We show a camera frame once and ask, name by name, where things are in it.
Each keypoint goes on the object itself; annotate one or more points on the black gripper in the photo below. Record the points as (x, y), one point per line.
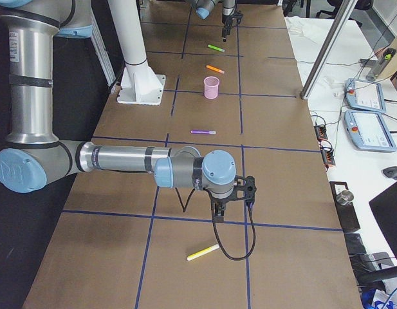
(227, 20)
(218, 201)

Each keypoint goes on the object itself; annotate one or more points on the green highlighter pen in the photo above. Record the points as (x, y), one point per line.
(216, 48)

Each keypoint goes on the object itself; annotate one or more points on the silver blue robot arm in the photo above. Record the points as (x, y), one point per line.
(203, 8)
(36, 157)

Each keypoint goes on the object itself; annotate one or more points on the yellow highlighter pen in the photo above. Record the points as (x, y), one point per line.
(202, 252)

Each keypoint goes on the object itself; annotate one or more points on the orange highlighter pen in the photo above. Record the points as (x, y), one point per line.
(215, 69)

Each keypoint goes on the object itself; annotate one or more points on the pink mesh pen holder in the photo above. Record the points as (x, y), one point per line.
(211, 86)

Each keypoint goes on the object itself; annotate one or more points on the purple highlighter pen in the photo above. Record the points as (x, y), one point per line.
(202, 132)

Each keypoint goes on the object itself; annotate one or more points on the white cloth on desk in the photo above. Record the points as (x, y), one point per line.
(306, 38)

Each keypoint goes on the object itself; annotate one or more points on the orange black power strip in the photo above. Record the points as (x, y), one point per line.
(327, 153)
(321, 132)

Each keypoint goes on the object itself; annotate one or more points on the steel cylinder weight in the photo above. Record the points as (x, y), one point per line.
(344, 197)

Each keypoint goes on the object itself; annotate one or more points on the black box under cylinder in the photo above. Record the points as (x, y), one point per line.
(346, 214)

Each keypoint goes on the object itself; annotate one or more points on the far blue teach pendant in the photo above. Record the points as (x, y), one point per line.
(364, 95)

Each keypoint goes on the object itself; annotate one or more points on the blue teach pendant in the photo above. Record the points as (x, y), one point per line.
(364, 95)
(368, 131)

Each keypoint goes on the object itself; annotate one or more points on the black monitor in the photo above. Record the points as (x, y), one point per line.
(384, 209)

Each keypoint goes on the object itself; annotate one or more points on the near blue teach pendant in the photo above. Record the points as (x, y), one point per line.
(368, 131)

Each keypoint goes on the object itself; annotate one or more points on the black computer mouse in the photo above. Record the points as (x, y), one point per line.
(390, 172)

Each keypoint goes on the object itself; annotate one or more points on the white camera pole with base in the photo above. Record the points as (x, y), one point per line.
(139, 84)

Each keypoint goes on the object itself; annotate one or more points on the aluminium frame post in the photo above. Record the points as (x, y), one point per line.
(337, 26)

